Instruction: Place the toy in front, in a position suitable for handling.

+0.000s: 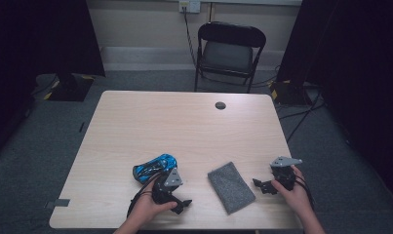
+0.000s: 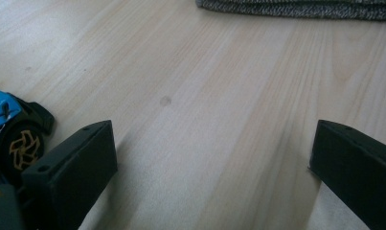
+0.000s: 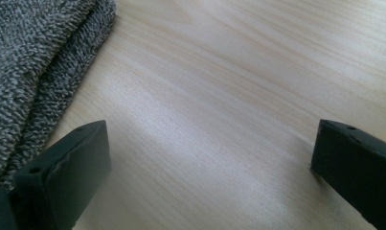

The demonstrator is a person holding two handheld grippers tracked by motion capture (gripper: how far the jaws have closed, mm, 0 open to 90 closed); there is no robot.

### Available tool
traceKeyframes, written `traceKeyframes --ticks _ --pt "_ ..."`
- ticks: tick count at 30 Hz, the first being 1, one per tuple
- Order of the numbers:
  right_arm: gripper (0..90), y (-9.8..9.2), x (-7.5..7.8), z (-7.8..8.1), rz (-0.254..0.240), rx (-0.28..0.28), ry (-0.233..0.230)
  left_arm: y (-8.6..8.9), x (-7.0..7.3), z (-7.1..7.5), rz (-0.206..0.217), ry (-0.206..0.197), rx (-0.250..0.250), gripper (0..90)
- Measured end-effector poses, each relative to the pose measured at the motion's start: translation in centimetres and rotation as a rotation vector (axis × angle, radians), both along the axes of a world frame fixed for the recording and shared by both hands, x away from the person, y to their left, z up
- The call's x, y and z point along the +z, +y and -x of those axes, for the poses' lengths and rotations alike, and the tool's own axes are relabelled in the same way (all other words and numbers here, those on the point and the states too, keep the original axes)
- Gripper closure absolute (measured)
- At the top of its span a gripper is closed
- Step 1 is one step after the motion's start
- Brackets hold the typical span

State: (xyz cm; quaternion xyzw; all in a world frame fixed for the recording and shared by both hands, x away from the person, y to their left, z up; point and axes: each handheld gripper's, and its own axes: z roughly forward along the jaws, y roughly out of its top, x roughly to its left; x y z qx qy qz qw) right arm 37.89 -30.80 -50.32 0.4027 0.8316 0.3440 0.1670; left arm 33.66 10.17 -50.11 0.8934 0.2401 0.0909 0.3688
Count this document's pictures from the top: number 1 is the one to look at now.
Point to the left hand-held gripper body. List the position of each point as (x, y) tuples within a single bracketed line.
[(165, 191)]

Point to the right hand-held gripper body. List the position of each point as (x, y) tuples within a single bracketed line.
[(283, 175)]

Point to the grey terry cloth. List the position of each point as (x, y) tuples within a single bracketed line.
[(231, 188)]

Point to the blue and black toy car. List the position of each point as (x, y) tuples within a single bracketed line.
[(151, 165)]

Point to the person's left hand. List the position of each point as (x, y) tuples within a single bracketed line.
[(148, 209)]

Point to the person's right hand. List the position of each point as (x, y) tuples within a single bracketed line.
[(296, 198)]

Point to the black stand base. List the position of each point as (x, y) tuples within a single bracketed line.
[(70, 90), (290, 93)]

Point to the black table grommet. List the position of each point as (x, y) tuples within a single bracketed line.
[(220, 105)]

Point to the small black floor strip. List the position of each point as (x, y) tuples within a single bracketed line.
[(82, 126)]

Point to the grey tape strip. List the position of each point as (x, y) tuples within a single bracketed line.
[(59, 202)]

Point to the dark curtain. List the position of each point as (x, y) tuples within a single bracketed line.
[(363, 65), (38, 39)]

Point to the black folding chair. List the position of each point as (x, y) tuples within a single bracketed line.
[(231, 35)]

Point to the thin wall conduit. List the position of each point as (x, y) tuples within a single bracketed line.
[(211, 11)]

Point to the white wall socket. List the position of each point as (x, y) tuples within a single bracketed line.
[(194, 6)]

